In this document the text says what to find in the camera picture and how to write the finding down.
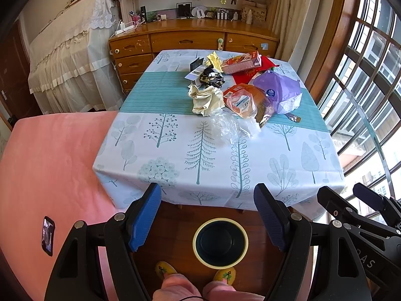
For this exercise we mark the clear plastic wrap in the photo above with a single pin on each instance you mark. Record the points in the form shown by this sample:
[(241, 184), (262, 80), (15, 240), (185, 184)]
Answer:
[(228, 127)]

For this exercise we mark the left yellow slipper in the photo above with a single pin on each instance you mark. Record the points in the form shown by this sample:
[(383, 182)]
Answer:
[(164, 269)]

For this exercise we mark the black picture frame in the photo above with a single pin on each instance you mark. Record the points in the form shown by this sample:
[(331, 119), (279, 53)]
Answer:
[(184, 10)]

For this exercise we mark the beige curtain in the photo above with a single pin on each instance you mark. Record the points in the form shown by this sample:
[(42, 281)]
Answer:
[(293, 24)]

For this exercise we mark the purple plastic bag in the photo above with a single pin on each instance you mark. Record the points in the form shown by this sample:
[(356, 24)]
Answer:
[(283, 92)]

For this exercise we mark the wooden dresser with drawers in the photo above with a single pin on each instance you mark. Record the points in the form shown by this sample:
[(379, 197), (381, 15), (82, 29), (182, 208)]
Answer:
[(132, 52)]

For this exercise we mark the cream lace covered furniture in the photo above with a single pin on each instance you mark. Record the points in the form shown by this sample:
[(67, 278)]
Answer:
[(71, 67)]

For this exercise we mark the black card tag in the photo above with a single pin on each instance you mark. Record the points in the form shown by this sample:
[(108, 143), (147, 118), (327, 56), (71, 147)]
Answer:
[(196, 63)]

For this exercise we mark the cream rimmed blue trash bin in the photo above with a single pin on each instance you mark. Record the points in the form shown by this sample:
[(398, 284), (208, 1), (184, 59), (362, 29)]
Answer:
[(220, 243)]

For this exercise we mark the yellow slipper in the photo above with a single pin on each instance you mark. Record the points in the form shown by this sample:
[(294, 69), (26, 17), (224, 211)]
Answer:
[(164, 269), (226, 276)]

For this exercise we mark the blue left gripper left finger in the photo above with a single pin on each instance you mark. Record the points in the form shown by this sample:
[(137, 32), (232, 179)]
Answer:
[(141, 216)]

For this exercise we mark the black phone on bed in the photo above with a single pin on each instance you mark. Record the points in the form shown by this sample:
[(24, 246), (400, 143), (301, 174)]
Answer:
[(47, 236)]

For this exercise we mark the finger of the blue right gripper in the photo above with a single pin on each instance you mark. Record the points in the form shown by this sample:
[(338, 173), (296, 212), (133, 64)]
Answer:
[(389, 208), (347, 213)]

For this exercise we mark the red paper sheet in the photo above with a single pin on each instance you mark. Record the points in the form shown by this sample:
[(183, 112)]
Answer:
[(244, 77)]

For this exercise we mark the pink trouser leg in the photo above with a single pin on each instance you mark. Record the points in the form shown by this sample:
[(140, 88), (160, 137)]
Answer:
[(221, 291), (176, 287)]

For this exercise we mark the orange snack bag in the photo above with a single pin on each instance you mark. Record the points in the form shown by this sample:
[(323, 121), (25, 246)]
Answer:
[(249, 102)]

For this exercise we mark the pink bed sheet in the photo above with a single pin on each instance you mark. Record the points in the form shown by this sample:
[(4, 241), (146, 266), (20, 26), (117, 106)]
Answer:
[(46, 170)]

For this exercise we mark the right yellow slipper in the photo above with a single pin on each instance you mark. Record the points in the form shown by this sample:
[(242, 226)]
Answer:
[(226, 276)]

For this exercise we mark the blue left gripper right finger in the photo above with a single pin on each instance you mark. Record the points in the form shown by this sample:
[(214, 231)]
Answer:
[(271, 214)]

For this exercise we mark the black patterned wrapper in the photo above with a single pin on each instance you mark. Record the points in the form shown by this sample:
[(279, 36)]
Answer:
[(210, 77)]

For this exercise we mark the tree print tablecloth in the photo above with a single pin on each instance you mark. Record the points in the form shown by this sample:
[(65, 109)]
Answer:
[(211, 160)]

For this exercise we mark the dark wooden door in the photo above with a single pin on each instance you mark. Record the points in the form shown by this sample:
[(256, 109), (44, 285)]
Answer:
[(15, 93)]

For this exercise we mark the right pink trouser leg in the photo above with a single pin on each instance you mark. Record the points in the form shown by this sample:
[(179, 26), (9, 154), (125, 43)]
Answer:
[(221, 291)]

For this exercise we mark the cream paper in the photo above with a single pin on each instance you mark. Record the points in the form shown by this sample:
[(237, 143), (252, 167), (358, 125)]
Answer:
[(205, 101)]

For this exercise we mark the left pink trouser leg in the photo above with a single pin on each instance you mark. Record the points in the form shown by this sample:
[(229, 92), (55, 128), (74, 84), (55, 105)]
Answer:
[(176, 287)]

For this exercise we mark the yellow paper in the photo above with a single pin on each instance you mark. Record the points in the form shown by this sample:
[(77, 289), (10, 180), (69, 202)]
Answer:
[(214, 61)]

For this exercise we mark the window metal grille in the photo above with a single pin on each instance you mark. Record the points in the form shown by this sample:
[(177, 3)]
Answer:
[(361, 106)]

